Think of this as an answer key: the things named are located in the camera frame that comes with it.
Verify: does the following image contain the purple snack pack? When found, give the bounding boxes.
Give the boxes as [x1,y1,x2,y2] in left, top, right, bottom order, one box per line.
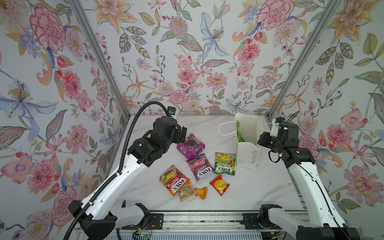
[177,134,205,161]

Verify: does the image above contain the white paper bag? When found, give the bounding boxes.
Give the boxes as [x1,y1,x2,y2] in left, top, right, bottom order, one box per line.
[218,113,271,170]

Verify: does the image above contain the green Lays chips bag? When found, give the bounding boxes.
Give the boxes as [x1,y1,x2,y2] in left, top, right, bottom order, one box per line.
[236,122,245,143]

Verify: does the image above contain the orange Fox's candy bag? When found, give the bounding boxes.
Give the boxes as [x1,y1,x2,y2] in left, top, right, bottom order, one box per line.
[160,165,190,196]

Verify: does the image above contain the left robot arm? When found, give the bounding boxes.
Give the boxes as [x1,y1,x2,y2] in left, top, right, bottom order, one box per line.
[64,116,187,240]

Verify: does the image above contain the magenta Fox's candy bag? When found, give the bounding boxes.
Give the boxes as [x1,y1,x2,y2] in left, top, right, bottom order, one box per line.
[187,154,214,181]

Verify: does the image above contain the green Fox's candy bag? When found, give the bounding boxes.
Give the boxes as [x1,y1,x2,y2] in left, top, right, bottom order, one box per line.
[214,152,236,176]

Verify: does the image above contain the beige cracker packet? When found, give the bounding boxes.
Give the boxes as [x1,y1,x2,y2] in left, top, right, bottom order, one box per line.
[179,185,195,202]

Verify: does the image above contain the small orange snack packet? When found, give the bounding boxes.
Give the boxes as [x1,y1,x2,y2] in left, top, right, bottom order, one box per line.
[195,187,208,200]

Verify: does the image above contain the red yellow snack packet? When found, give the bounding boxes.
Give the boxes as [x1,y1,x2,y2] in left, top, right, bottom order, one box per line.
[210,175,230,196]

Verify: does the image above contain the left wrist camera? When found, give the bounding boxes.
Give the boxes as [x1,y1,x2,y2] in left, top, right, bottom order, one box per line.
[167,106,177,118]

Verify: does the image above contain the right aluminium frame post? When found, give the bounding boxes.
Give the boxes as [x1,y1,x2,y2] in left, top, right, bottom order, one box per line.
[266,0,340,121]

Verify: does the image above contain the aluminium frame post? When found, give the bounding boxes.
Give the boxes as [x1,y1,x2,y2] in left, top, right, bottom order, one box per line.
[69,0,131,120]
[266,0,340,121]

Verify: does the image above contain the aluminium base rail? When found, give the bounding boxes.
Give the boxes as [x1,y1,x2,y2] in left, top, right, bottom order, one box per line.
[73,209,313,238]

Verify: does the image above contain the black corrugated cable conduit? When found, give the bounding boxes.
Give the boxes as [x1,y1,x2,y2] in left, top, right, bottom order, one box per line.
[62,101,170,240]

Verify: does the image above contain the left aluminium frame post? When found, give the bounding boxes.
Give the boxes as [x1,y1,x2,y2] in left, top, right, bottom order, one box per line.
[69,0,131,120]

